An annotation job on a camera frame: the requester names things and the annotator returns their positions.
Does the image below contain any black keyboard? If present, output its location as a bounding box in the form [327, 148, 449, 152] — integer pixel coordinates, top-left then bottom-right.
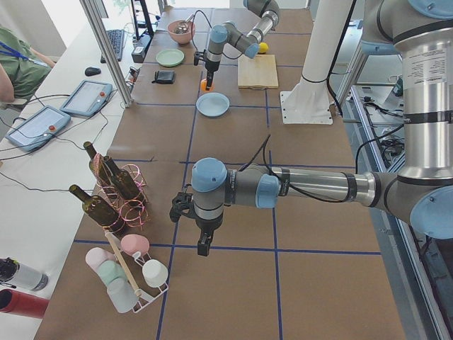
[106, 29, 125, 62]

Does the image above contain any light blue plate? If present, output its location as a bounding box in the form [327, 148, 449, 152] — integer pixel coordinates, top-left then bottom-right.
[196, 92, 230, 118]

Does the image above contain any teach pendant near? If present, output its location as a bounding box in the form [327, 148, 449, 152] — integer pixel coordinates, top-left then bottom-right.
[6, 106, 71, 152]

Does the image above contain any bamboo cutting board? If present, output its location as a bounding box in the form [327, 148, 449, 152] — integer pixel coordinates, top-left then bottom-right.
[238, 54, 279, 89]

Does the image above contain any dark wine bottle middle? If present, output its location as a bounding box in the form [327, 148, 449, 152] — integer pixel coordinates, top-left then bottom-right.
[103, 156, 144, 206]

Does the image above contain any pink bowl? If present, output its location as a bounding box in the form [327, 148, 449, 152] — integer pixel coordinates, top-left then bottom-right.
[167, 20, 195, 45]

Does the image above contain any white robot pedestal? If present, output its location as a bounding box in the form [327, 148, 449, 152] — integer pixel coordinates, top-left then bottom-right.
[280, 0, 355, 125]

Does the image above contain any light pink cup left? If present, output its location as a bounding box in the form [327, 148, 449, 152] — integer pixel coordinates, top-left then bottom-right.
[85, 247, 116, 272]

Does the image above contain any dark wine bottle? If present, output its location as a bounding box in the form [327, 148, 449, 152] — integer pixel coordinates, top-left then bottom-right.
[69, 184, 125, 232]
[83, 141, 110, 186]
[103, 156, 144, 206]

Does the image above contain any dark wine bottle back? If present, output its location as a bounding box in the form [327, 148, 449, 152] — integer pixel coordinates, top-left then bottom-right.
[83, 141, 110, 186]

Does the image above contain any mint green cup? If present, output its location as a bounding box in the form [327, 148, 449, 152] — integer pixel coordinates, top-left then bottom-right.
[96, 260, 127, 286]

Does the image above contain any lemon far one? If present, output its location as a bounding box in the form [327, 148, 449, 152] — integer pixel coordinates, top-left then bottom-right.
[258, 42, 269, 55]

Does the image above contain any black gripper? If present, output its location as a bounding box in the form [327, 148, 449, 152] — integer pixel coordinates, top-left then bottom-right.
[205, 59, 220, 89]
[195, 208, 224, 256]

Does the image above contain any green plate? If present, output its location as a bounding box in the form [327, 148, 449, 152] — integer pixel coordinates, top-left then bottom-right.
[156, 49, 185, 67]

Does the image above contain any metal ice scoop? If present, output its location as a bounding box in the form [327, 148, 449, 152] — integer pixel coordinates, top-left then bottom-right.
[173, 14, 195, 34]

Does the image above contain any seated person green shirt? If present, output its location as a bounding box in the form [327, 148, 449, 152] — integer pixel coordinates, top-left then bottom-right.
[1, 26, 55, 103]

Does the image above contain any orange mandarin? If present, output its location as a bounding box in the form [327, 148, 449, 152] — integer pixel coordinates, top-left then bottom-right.
[200, 79, 210, 91]

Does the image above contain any silver water bottle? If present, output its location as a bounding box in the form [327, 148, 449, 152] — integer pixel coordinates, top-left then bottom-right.
[1, 258, 48, 291]

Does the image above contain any teach pendant far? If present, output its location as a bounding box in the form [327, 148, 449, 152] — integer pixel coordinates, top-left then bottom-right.
[60, 80, 113, 117]

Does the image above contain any grey cup bottom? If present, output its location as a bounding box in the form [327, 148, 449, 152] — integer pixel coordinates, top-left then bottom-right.
[107, 278, 138, 313]

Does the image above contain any black computer mouse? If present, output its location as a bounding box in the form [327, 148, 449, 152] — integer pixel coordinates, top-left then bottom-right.
[84, 67, 101, 77]

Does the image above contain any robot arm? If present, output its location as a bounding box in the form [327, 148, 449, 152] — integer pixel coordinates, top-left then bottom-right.
[190, 1, 452, 256]
[202, 0, 280, 91]

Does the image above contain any dark wine bottle front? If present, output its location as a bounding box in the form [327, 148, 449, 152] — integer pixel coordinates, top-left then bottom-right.
[69, 184, 125, 232]

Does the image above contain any aluminium frame post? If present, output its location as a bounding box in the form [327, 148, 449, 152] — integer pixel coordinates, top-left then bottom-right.
[80, 0, 133, 108]

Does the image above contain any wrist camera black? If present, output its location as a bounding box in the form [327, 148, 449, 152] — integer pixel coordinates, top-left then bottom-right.
[193, 50, 206, 66]
[169, 192, 196, 223]

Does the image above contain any pink cup top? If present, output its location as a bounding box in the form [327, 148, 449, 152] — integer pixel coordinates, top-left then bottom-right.
[120, 234, 149, 256]

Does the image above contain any red cylinder bottle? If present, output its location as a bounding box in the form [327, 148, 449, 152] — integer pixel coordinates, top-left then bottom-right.
[1, 289, 49, 319]

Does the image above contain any copper wire bottle rack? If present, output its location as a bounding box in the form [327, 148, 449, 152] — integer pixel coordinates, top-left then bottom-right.
[96, 155, 149, 228]

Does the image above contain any white cup right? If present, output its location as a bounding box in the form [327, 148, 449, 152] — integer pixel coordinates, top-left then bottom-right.
[142, 259, 168, 288]

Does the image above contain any teach pendant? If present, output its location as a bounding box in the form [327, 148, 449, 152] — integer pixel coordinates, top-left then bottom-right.
[60, 80, 113, 117]
[6, 106, 71, 152]

